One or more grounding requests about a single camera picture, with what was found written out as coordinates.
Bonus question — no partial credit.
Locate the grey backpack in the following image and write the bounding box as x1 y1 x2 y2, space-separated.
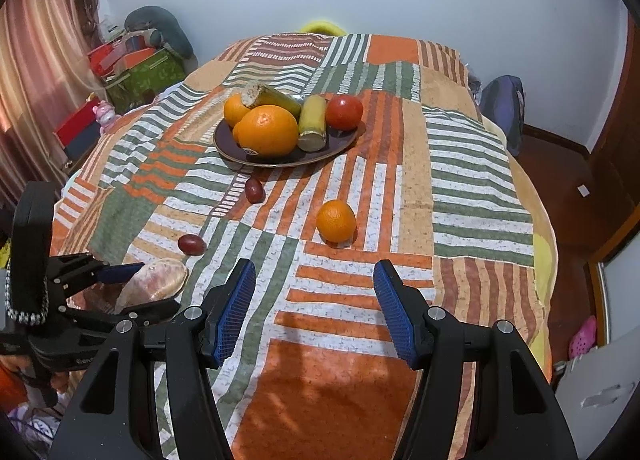
480 75 525 157

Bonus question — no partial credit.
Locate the striped pink curtain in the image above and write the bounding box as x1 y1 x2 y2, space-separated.
1 0 102 207

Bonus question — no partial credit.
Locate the small tangerine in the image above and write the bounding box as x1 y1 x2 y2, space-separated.
316 200 357 244

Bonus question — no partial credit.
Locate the striped patchwork bedspread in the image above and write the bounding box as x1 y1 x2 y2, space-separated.
52 33 556 459

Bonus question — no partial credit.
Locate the large orange with sticker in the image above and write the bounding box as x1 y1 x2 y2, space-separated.
232 105 298 159

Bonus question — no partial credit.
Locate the yellow object behind bed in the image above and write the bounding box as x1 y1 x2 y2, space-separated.
299 20 346 37

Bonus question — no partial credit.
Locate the brown wooden door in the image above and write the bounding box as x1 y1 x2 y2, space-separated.
589 20 639 251

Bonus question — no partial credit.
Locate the pink croc shoe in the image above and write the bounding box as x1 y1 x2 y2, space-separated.
568 315 598 359

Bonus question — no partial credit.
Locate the red tomato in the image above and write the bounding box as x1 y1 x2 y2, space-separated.
326 94 363 131

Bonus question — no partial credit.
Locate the large yellow cane piece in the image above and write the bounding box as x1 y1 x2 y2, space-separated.
241 82 302 119

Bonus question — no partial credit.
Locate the grey neck pillow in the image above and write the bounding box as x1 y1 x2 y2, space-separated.
125 6 194 60

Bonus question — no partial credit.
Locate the pink bunny toy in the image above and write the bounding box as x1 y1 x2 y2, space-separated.
92 100 120 135

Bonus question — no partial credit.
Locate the dark purple plate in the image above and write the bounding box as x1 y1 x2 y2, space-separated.
213 106 361 168

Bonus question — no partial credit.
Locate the red box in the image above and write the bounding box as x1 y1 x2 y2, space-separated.
54 98 100 162

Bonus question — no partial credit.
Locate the medium orange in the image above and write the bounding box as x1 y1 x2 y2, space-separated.
224 94 250 129

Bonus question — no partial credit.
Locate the green storage box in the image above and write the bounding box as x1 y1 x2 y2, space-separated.
104 49 186 114

